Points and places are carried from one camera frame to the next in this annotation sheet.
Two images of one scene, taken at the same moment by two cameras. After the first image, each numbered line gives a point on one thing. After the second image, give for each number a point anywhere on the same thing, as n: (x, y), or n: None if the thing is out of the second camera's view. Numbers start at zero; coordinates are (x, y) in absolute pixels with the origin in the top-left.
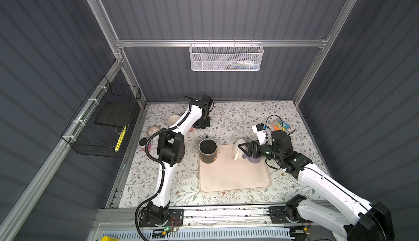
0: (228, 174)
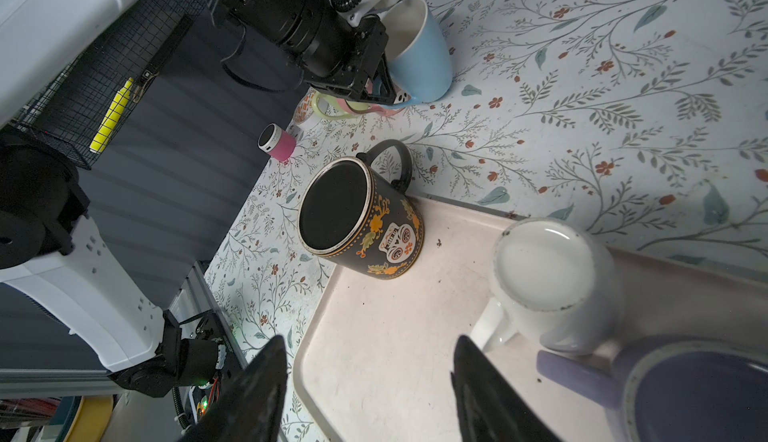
0: (658, 297)
